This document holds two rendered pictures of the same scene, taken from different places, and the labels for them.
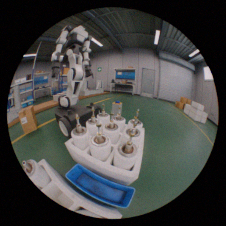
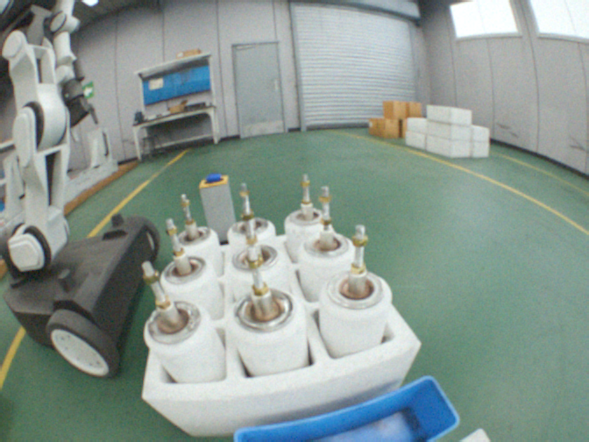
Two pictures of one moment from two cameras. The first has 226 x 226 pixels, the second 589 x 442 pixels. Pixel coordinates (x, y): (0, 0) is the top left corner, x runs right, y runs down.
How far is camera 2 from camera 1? 0.13 m
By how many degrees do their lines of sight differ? 30
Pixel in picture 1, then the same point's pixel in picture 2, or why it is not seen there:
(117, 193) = (392, 425)
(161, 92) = (310, 105)
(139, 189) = not seen: hidden behind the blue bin
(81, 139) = (202, 344)
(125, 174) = (390, 353)
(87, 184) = not seen: outside the picture
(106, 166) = (331, 371)
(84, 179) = not seen: outside the picture
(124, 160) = (373, 317)
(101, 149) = (294, 330)
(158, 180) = (450, 338)
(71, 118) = (86, 301)
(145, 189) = (441, 374)
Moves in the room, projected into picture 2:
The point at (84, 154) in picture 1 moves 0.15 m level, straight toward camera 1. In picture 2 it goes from (240, 386) to (360, 419)
